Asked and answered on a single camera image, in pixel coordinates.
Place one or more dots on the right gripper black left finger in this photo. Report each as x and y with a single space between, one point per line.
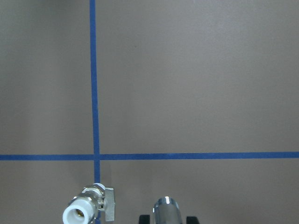
144 219

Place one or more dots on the chrome PPR ball valve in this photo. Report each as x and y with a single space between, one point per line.
86 207

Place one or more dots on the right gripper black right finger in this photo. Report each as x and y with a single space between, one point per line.
192 220

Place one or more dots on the chrome threaded pipe fitting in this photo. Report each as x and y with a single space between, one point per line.
166 211

